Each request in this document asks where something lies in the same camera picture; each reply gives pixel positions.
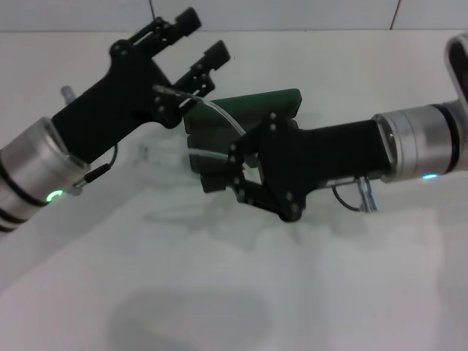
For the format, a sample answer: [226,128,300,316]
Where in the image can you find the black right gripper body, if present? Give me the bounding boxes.
[254,112,395,223]

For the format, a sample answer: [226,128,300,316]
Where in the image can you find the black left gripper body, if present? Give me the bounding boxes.
[50,39,184,165]

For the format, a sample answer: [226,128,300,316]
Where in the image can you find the clear white glasses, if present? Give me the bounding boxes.
[151,84,257,167]

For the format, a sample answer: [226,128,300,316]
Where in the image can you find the green glasses case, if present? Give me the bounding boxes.
[182,87,303,195]

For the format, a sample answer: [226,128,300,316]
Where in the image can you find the silver plug connector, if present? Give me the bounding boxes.
[59,85,77,106]

